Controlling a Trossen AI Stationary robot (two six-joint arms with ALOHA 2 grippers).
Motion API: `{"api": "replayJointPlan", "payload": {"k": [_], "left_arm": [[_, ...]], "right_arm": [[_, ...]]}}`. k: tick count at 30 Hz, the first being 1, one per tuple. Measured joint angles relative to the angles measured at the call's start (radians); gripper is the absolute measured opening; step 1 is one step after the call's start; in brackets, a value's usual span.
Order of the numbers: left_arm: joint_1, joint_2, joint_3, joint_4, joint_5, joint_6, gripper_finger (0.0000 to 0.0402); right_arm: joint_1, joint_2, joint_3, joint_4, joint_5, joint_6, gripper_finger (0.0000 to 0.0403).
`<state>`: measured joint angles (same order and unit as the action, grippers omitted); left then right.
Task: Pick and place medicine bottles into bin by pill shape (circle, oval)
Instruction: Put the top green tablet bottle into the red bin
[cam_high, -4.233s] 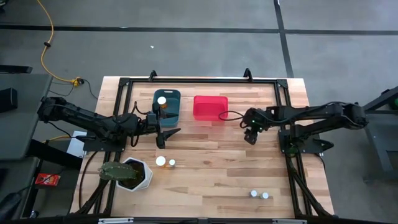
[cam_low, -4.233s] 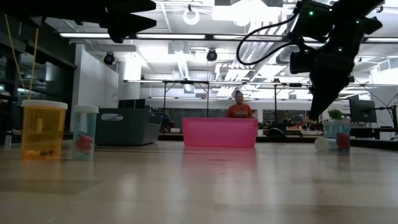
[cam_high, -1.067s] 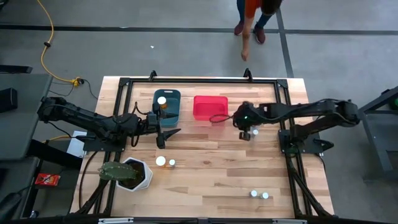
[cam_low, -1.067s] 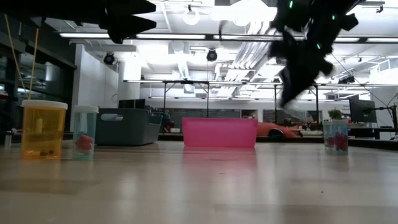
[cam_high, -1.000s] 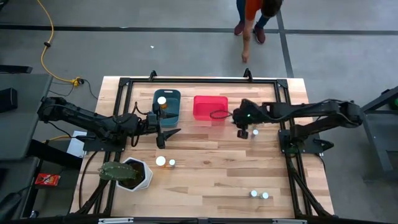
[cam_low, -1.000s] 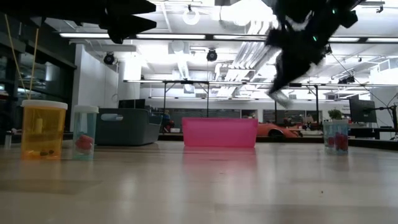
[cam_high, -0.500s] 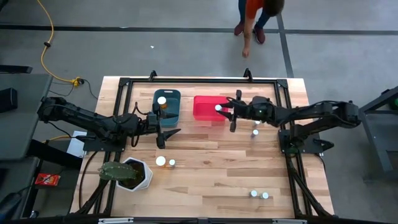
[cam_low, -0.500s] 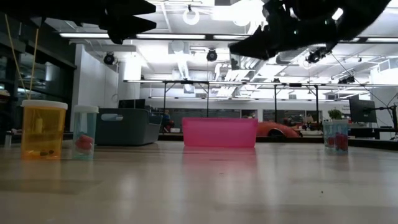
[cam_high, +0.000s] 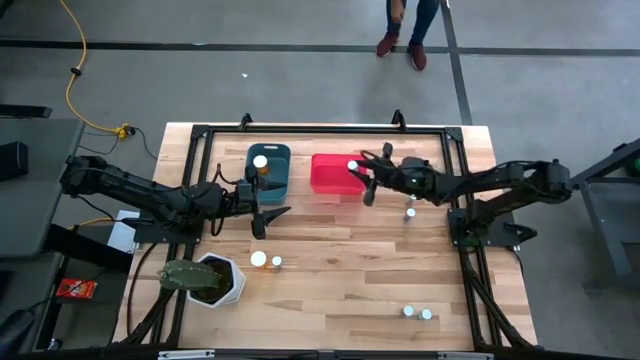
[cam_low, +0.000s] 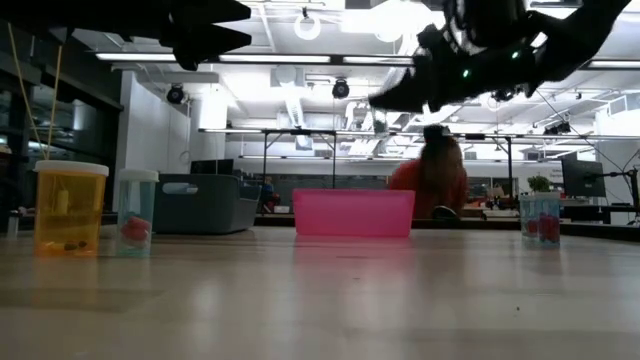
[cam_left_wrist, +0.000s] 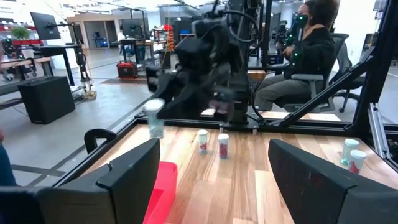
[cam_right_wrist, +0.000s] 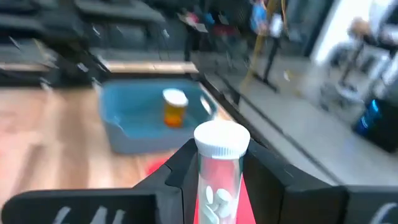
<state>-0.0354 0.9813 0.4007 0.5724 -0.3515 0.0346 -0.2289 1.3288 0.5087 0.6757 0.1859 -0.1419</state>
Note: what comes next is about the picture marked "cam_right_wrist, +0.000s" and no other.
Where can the blue plastic bin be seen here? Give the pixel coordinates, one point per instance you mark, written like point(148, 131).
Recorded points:
point(136, 124)

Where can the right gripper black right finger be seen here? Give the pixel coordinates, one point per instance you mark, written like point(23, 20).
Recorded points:
point(280, 199)

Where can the small bottle white pills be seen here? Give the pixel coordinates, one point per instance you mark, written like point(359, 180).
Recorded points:
point(221, 140)

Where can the large orange pill bottle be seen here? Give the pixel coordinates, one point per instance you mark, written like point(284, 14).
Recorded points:
point(174, 115)

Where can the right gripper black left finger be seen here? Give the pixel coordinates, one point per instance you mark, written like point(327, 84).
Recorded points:
point(174, 193)

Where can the black aluminium frame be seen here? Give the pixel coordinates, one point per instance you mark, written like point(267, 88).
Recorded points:
point(224, 90)

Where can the red plastic bin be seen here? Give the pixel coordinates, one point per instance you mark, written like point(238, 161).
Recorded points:
point(157, 166)

